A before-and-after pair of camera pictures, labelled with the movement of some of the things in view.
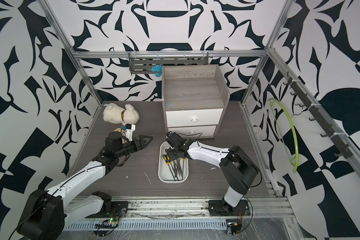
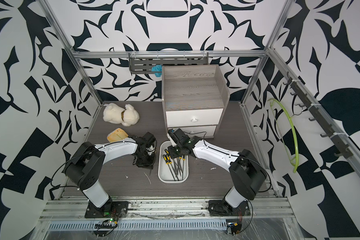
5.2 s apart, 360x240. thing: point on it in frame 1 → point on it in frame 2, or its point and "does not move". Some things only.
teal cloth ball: x=157 y=68 does not move
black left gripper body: x=131 y=147 → x=148 y=160
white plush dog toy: x=114 y=113 does not move
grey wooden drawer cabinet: x=196 y=99 does not move
